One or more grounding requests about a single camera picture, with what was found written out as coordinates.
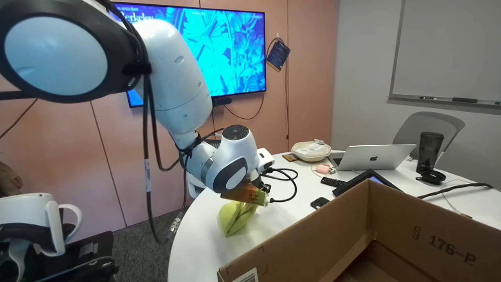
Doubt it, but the white bowl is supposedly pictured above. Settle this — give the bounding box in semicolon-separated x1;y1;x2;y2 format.
290;138;334;165

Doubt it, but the brown cardboard box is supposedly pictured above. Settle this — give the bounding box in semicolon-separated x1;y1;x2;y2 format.
216;179;501;282

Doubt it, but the whiteboard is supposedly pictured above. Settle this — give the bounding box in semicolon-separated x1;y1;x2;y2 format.
387;0;501;115

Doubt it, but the black smartphone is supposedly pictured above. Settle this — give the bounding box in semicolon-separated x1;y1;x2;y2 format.
309;196;332;212

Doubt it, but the pink computer mouse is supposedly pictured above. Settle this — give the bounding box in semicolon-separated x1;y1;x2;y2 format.
312;162;337;178

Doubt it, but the small wall mounted tablet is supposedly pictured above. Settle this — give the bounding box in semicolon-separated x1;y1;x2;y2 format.
267;40;293;73

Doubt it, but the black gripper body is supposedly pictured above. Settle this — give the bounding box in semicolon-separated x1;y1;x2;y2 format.
220;179;271;207

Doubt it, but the black bar under television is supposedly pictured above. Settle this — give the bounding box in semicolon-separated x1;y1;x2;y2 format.
210;96;235;109

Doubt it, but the wall television screen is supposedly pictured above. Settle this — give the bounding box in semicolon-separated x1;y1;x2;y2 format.
112;2;270;110

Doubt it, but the yellow towel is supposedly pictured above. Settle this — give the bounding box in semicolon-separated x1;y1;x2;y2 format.
218;200;263;239

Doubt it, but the silver laptop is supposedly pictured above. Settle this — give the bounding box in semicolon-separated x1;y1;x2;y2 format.
332;143;418;173

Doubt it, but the gray office chair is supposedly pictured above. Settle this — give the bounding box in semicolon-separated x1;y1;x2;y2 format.
392;110;469;162

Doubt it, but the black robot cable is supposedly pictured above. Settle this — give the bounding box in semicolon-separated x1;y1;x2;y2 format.
140;68;303;248

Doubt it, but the black table cable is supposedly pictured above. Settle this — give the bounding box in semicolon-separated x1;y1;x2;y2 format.
417;181;495;203

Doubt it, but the black remote control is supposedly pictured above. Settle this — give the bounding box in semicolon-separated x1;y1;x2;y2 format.
320;176;350;190

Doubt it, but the dark tumbler cup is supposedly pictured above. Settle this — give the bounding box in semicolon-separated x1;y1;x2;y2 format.
415;131;447;178

